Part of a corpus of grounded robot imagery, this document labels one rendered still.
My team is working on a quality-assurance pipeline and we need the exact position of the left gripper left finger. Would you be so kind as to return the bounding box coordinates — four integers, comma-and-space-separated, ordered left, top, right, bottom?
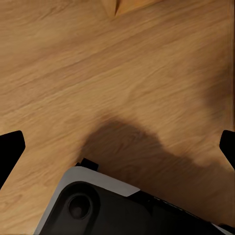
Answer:
0, 130, 25, 189

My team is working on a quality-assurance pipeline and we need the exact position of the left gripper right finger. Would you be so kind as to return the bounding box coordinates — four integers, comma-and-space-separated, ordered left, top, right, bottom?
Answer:
219, 130, 235, 169

